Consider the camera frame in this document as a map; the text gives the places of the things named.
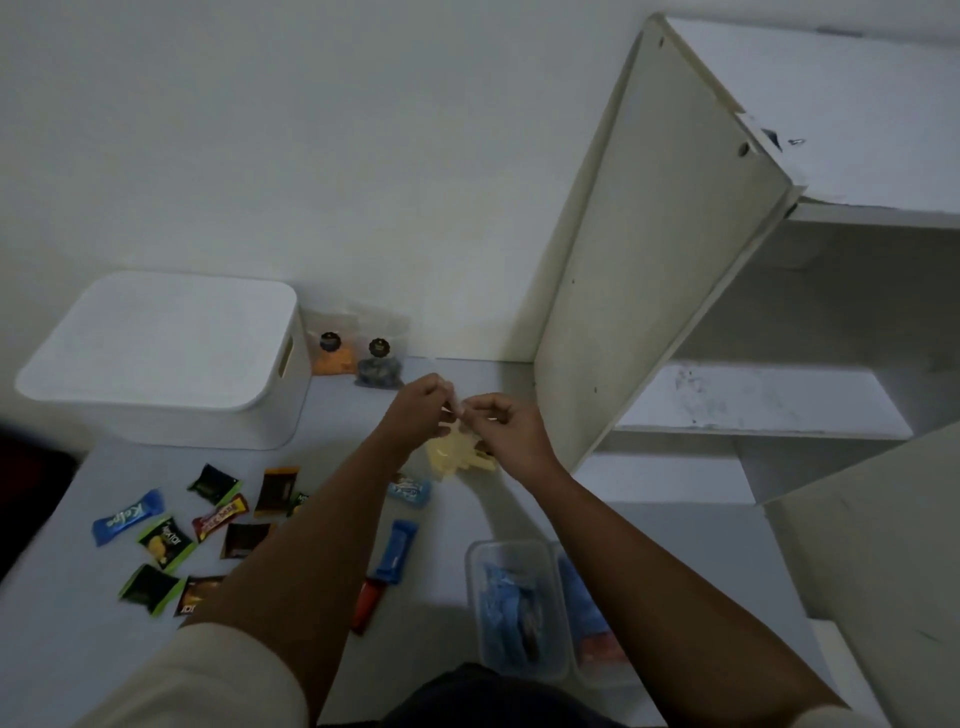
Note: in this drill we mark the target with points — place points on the person's right forearm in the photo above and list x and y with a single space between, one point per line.
660 600

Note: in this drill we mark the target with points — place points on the blue twist-end candy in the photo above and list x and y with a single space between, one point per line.
127 517

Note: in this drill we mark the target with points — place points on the white lidded storage box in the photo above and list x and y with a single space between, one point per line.
165 345

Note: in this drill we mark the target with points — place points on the small light blue packet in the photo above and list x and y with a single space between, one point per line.
409 491

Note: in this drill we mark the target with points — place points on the person's left hand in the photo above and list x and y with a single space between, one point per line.
409 420

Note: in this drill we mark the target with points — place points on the clear bag of orange snacks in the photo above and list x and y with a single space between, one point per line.
334 364

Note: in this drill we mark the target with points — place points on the person's right hand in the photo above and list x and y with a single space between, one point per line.
514 439

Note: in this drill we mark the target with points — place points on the clear plastic container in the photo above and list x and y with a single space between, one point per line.
517 551
592 675

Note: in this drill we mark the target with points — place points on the orange red candy bar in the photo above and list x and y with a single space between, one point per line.
367 604

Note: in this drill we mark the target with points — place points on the clear bag of dark snacks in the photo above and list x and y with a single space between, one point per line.
379 373

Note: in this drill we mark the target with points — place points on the small red snack packet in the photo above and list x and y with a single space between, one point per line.
600 651

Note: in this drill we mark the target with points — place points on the person's black shorts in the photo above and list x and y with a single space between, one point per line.
480 701

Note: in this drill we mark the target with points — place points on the long blue candy bar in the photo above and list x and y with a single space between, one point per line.
397 551

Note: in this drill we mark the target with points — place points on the white low block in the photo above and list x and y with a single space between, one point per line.
847 675

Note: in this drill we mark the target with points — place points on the dark red blanket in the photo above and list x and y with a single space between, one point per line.
30 495

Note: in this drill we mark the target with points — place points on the person's left forearm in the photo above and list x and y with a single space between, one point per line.
300 570

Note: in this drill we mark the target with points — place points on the bag of yellow sticks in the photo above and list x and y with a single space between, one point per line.
446 454

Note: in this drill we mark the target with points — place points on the cluster of dark candy packets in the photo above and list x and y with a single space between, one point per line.
165 544

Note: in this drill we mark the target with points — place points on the person's white shirt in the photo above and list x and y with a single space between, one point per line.
202 682

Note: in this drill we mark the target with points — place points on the red yellow candy bar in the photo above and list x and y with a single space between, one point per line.
219 517

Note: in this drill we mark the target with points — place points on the white shelf cabinet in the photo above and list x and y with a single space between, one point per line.
660 262

